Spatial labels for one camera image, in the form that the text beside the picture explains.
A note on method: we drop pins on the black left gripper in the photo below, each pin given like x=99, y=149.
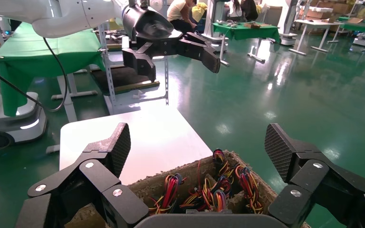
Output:
x=148, y=25

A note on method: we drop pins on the stacked brown cardboard boxes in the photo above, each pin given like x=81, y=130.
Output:
x=321, y=12

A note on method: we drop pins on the white slotted-angle shelf frame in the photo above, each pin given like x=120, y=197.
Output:
x=109, y=78

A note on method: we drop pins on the person in black top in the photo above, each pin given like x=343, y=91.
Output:
x=249, y=9

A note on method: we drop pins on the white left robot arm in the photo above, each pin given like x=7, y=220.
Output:
x=69, y=19

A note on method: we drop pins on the person in white top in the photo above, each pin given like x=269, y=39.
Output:
x=234, y=8

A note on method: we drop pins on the dark board with wooden edge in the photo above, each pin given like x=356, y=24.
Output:
x=122, y=78

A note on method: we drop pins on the brown cardboard divider box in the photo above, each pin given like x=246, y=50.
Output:
x=157, y=185

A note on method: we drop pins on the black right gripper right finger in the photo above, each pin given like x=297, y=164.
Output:
x=308, y=173

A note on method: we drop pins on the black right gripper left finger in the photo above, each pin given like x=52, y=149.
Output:
x=97, y=176

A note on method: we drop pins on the yellow garment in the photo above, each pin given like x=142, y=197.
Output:
x=199, y=11

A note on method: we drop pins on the white table frame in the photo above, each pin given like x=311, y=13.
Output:
x=70, y=104

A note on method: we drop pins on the white robot column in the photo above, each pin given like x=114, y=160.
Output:
x=215, y=12
x=289, y=19

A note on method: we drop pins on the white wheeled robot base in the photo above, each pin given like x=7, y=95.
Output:
x=9, y=122

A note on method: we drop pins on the white table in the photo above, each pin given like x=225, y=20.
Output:
x=318, y=23

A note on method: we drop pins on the seated person in cream shirt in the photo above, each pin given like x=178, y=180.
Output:
x=176, y=11

